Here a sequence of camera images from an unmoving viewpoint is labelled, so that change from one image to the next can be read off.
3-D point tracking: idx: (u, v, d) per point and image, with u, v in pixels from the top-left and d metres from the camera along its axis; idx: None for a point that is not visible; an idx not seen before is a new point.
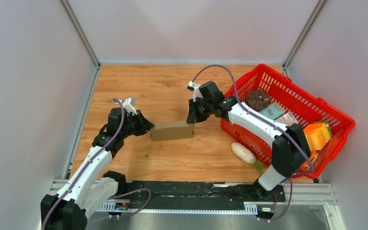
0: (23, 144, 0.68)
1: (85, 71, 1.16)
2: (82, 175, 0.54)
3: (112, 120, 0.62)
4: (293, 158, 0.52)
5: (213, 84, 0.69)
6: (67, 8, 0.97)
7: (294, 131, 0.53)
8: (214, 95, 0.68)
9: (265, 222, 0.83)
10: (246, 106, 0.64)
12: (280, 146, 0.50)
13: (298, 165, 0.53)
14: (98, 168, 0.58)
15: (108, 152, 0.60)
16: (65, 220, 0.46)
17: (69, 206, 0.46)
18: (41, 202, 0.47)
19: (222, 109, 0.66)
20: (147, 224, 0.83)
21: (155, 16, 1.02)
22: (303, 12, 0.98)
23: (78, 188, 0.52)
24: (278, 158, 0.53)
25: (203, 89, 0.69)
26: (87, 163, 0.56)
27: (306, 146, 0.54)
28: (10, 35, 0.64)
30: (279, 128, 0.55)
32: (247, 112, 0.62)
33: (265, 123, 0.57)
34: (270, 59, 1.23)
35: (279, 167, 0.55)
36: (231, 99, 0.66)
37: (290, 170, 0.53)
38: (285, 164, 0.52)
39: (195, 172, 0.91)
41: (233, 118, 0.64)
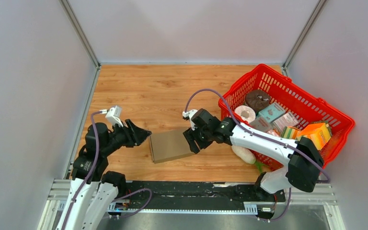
0: (23, 144, 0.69)
1: (85, 72, 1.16)
2: (68, 219, 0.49)
3: (90, 141, 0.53)
4: (310, 173, 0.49)
5: (205, 111, 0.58)
6: (67, 8, 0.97)
7: (304, 145, 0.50)
8: (210, 122, 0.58)
9: (265, 221, 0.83)
10: (246, 126, 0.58)
12: (296, 165, 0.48)
13: (316, 178, 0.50)
14: (85, 203, 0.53)
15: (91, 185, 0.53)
16: None
17: None
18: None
19: (222, 134, 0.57)
20: (147, 224, 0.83)
21: (155, 16, 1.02)
22: (303, 11, 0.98)
23: None
24: (296, 177, 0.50)
25: (196, 119, 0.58)
26: (71, 203, 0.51)
27: (319, 157, 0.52)
28: (11, 36, 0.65)
30: (289, 145, 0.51)
32: (251, 134, 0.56)
33: (274, 142, 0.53)
34: (270, 59, 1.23)
35: (299, 184, 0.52)
36: (229, 121, 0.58)
37: (311, 185, 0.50)
38: (305, 182, 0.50)
39: (196, 172, 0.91)
41: (236, 142, 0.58)
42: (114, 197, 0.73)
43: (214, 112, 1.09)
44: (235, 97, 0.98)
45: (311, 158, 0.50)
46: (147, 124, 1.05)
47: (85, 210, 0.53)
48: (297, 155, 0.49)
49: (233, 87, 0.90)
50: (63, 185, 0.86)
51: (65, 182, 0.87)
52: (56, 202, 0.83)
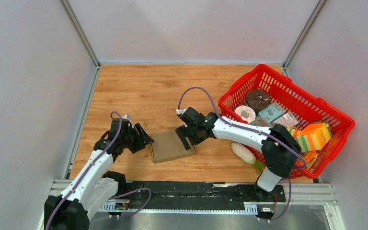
0: (23, 144, 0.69)
1: (85, 72, 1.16)
2: (85, 177, 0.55)
3: (115, 125, 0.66)
4: (285, 157, 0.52)
5: (192, 108, 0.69)
6: (67, 8, 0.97)
7: (278, 131, 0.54)
8: (195, 119, 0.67)
9: (265, 221, 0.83)
10: (226, 119, 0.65)
12: (269, 149, 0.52)
13: (293, 163, 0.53)
14: (99, 172, 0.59)
15: (109, 155, 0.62)
16: (69, 220, 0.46)
17: (73, 205, 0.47)
18: (45, 203, 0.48)
19: (206, 128, 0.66)
20: (147, 224, 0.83)
21: (155, 16, 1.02)
22: (303, 11, 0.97)
23: (82, 188, 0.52)
24: (271, 162, 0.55)
25: (183, 116, 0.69)
26: (90, 165, 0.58)
27: (294, 143, 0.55)
28: (10, 36, 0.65)
30: (263, 132, 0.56)
32: (230, 125, 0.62)
33: (250, 131, 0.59)
34: (270, 59, 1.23)
35: (276, 169, 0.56)
36: (212, 116, 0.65)
37: (286, 170, 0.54)
38: (281, 166, 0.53)
39: (196, 172, 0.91)
41: (218, 133, 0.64)
42: (113, 193, 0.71)
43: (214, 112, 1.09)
44: (235, 97, 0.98)
45: (285, 143, 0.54)
46: (147, 124, 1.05)
47: (98, 176, 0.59)
48: (270, 141, 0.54)
49: (233, 87, 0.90)
50: (63, 185, 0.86)
51: (65, 182, 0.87)
52: None
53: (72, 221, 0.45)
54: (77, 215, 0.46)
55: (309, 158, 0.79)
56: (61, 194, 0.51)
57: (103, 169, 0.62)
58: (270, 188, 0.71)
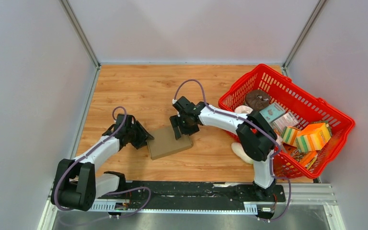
0: (23, 144, 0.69)
1: (85, 72, 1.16)
2: (96, 150, 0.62)
3: (120, 118, 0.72)
4: (259, 141, 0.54)
5: (184, 97, 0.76)
6: (67, 8, 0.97)
7: (254, 117, 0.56)
8: (186, 107, 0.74)
9: (265, 222, 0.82)
10: (212, 107, 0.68)
12: (243, 132, 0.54)
13: (267, 147, 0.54)
14: (108, 150, 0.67)
15: (115, 140, 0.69)
16: (81, 178, 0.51)
17: (85, 166, 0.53)
18: (59, 165, 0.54)
19: (194, 115, 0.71)
20: (147, 224, 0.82)
21: (155, 16, 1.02)
22: (303, 11, 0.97)
23: (94, 156, 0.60)
24: (247, 145, 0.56)
25: (177, 104, 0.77)
26: (99, 143, 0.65)
27: (270, 129, 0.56)
28: (10, 36, 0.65)
30: (240, 117, 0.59)
32: (214, 112, 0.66)
33: (229, 116, 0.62)
34: (270, 59, 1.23)
35: (251, 153, 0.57)
36: (200, 105, 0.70)
37: (260, 154, 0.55)
38: (253, 149, 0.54)
39: (196, 172, 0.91)
41: (204, 120, 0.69)
42: (114, 189, 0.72)
43: None
44: (235, 97, 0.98)
45: (260, 129, 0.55)
46: (147, 124, 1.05)
47: (105, 154, 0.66)
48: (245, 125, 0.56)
49: (233, 87, 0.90)
50: None
51: None
52: None
53: (85, 179, 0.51)
54: (89, 175, 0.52)
55: (308, 158, 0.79)
56: (74, 159, 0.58)
57: (111, 151, 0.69)
58: (266, 184, 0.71)
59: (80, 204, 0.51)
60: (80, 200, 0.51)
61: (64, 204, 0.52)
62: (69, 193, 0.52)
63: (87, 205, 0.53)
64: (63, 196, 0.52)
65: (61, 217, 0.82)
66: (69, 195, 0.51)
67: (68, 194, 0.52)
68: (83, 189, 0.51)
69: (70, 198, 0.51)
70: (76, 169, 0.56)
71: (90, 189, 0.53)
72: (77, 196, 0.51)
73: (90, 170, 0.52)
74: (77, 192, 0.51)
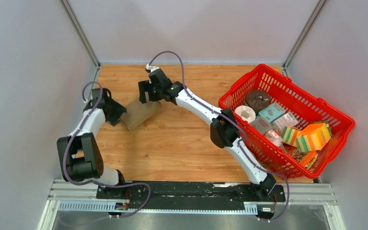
0: (23, 144, 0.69)
1: (85, 72, 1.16)
2: (86, 123, 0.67)
3: (96, 91, 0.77)
4: (226, 134, 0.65)
5: (160, 71, 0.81)
6: (67, 8, 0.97)
7: (227, 113, 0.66)
8: (162, 81, 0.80)
9: (265, 222, 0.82)
10: (189, 92, 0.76)
12: (215, 126, 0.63)
13: (230, 139, 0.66)
14: (96, 120, 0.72)
15: (99, 110, 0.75)
16: (86, 146, 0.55)
17: (86, 134, 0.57)
18: (57, 143, 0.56)
19: (169, 94, 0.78)
20: (147, 224, 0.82)
21: (155, 16, 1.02)
22: (303, 12, 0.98)
23: (87, 128, 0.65)
24: (214, 135, 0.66)
25: (153, 77, 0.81)
26: (86, 116, 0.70)
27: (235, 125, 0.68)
28: (10, 37, 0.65)
30: (215, 111, 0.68)
32: (191, 98, 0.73)
33: (205, 108, 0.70)
34: (271, 59, 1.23)
35: (216, 141, 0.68)
36: (178, 86, 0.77)
37: (223, 143, 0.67)
38: (220, 139, 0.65)
39: (196, 172, 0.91)
41: (179, 102, 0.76)
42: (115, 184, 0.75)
43: None
44: (235, 97, 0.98)
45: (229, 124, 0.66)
46: (147, 124, 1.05)
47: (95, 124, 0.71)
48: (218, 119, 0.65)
49: (233, 87, 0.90)
50: (62, 185, 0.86)
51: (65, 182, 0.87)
52: (56, 202, 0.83)
53: (90, 146, 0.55)
54: (93, 142, 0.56)
55: (308, 158, 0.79)
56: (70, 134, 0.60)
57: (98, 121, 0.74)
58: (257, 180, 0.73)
59: (93, 169, 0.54)
60: (93, 166, 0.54)
61: (76, 177, 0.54)
62: (79, 165, 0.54)
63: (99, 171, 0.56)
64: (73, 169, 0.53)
65: (61, 217, 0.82)
66: (79, 166, 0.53)
67: (78, 166, 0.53)
68: (91, 155, 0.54)
69: (81, 168, 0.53)
70: (75, 145, 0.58)
71: (97, 155, 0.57)
72: (87, 163, 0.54)
73: (92, 137, 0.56)
74: (86, 160, 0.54)
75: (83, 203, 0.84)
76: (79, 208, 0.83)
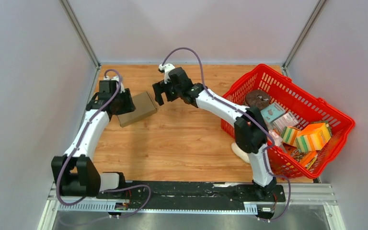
0: (23, 144, 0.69)
1: (85, 72, 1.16)
2: (85, 135, 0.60)
3: (104, 85, 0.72)
4: (253, 135, 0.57)
5: (183, 71, 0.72)
6: (67, 8, 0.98)
7: (252, 111, 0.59)
8: (183, 81, 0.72)
9: (265, 222, 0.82)
10: (211, 92, 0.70)
12: (241, 126, 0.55)
13: (258, 141, 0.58)
14: (98, 128, 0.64)
15: (104, 113, 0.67)
16: (81, 174, 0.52)
17: (81, 161, 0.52)
18: (51, 164, 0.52)
19: (190, 96, 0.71)
20: (147, 223, 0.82)
21: (155, 16, 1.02)
22: (303, 11, 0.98)
23: (85, 144, 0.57)
24: (239, 137, 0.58)
25: (173, 75, 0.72)
26: (87, 124, 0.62)
27: (263, 125, 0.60)
28: (10, 37, 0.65)
30: (239, 110, 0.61)
32: (212, 98, 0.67)
33: (228, 107, 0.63)
34: (270, 59, 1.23)
35: (242, 144, 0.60)
36: (198, 87, 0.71)
37: (250, 147, 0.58)
38: (246, 141, 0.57)
39: (196, 172, 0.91)
41: (200, 103, 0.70)
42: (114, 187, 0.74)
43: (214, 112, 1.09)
44: (235, 97, 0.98)
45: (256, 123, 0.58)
46: (147, 124, 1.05)
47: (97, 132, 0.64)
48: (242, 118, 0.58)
49: (233, 87, 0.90)
50: None
51: None
52: (56, 202, 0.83)
53: (85, 175, 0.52)
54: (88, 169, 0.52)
55: (308, 158, 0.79)
56: (66, 154, 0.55)
57: (101, 126, 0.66)
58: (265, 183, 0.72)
59: (87, 192, 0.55)
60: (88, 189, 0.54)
61: (72, 195, 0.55)
62: (74, 187, 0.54)
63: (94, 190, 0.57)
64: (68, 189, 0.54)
65: (61, 217, 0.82)
66: (74, 189, 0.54)
67: (73, 187, 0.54)
68: (86, 182, 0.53)
69: (76, 190, 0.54)
70: (72, 161, 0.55)
71: (93, 177, 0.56)
72: (83, 188, 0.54)
73: (88, 165, 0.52)
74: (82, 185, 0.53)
75: (82, 203, 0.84)
76: (79, 208, 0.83)
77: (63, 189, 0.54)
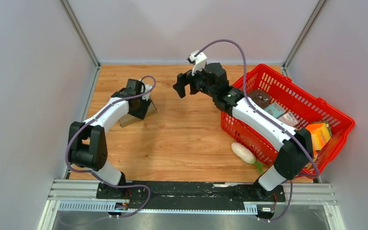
0: (23, 144, 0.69)
1: (85, 72, 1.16)
2: (106, 112, 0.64)
3: (132, 82, 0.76)
4: (298, 162, 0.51)
5: (224, 73, 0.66)
6: (67, 8, 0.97)
7: (302, 136, 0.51)
8: (220, 83, 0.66)
9: (265, 222, 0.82)
10: (252, 102, 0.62)
12: (288, 152, 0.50)
13: (301, 168, 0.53)
14: (118, 112, 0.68)
15: (126, 103, 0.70)
16: (93, 140, 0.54)
17: (96, 130, 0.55)
18: (70, 127, 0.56)
19: (225, 101, 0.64)
20: (147, 224, 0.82)
21: (155, 16, 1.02)
22: (303, 11, 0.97)
23: (103, 119, 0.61)
24: (283, 161, 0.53)
25: (211, 74, 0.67)
26: (109, 106, 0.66)
27: (310, 150, 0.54)
28: (10, 37, 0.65)
30: (287, 132, 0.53)
32: (254, 110, 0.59)
33: (273, 124, 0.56)
34: (270, 59, 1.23)
35: (282, 169, 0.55)
36: (236, 94, 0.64)
37: (293, 173, 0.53)
38: (290, 168, 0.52)
39: (196, 172, 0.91)
41: (237, 113, 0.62)
42: (114, 183, 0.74)
43: (214, 112, 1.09)
44: None
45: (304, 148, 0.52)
46: (147, 124, 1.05)
47: (116, 115, 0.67)
48: (291, 143, 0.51)
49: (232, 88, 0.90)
50: (63, 185, 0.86)
51: (65, 182, 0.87)
52: (56, 202, 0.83)
53: (97, 141, 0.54)
54: (100, 137, 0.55)
55: None
56: (85, 121, 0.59)
57: (120, 112, 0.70)
58: (271, 187, 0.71)
59: (92, 163, 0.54)
60: (93, 159, 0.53)
61: (78, 163, 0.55)
62: (81, 155, 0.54)
63: (99, 165, 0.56)
64: (76, 155, 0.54)
65: (61, 217, 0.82)
66: (82, 155, 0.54)
67: (81, 154, 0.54)
68: (95, 149, 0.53)
69: (83, 158, 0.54)
70: (87, 131, 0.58)
71: (101, 150, 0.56)
72: (89, 157, 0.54)
73: (100, 133, 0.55)
74: (89, 153, 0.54)
75: (82, 203, 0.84)
76: (79, 208, 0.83)
77: (71, 155, 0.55)
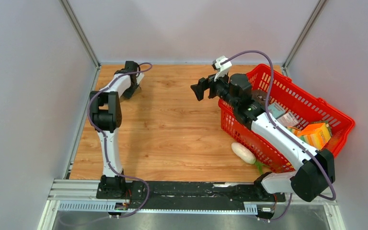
0: (23, 144, 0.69)
1: (85, 72, 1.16)
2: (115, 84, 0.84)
3: (129, 63, 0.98)
4: (318, 184, 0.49)
5: (249, 87, 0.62)
6: (67, 8, 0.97)
7: (324, 157, 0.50)
8: (243, 97, 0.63)
9: (265, 222, 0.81)
10: (272, 118, 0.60)
12: (307, 172, 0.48)
13: (321, 191, 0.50)
14: (122, 84, 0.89)
15: (127, 77, 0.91)
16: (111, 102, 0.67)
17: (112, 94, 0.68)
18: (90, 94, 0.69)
19: (245, 115, 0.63)
20: (147, 224, 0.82)
21: (156, 16, 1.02)
22: (303, 11, 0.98)
23: (114, 87, 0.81)
24: (302, 181, 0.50)
25: (235, 87, 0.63)
26: (115, 79, 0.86)
27: (331, 174, 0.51)
28: (10, 38, 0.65)
30: (308, 151, 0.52)
32: (274, 127, 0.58)
33: (293, 143, 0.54)
34: (271, 59, 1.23)
35: (300, 189, 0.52)
36: (257, 108, 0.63)
37: (311, 196, 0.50)
38: (308, 189, 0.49)
39: (196, 172, 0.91)
41: (256, 127, 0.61)
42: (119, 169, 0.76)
43: (214, 112, 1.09)
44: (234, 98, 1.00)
45: (325, 170, 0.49)
46: (147, 124, 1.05)
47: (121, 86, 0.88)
48: (311, 163, 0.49)
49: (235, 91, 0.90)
50: (63, 185, 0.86)
51: (65, 182, 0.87)
52: (56, 202, 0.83)
53: (114, 103, 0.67)
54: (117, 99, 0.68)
55: None
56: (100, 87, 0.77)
57: (124, 84, 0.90)
58: (272, 190, 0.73)
59: (113, 121, 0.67)
60: (113, 118, 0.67)
61: (101, 124, 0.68)
62: (103, 116, 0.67)
63: (118, 124, 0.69)
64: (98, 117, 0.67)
65: (61, 217, 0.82)
66: (103, 117, 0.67)
67: (102, 116, 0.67)
68: (114, 110, 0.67)
69: (105, 118, 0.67)
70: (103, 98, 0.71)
71: (118, 112, 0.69)
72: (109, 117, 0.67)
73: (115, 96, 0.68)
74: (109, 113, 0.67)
75: (82, 203, 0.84)
76: (78, 208, 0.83)
77: (94, 118, 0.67)
